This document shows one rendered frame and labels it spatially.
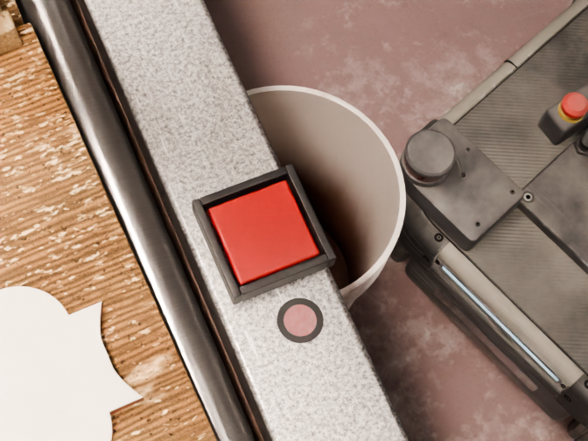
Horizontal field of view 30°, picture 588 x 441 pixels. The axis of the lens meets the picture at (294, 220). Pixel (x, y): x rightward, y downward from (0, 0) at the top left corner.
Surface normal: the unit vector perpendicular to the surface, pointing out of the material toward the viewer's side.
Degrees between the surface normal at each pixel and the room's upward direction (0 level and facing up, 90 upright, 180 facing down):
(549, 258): 0
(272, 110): 87
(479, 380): 0
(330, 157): 87
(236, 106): 0
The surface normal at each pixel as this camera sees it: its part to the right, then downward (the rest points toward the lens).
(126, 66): 0.07, -0.36
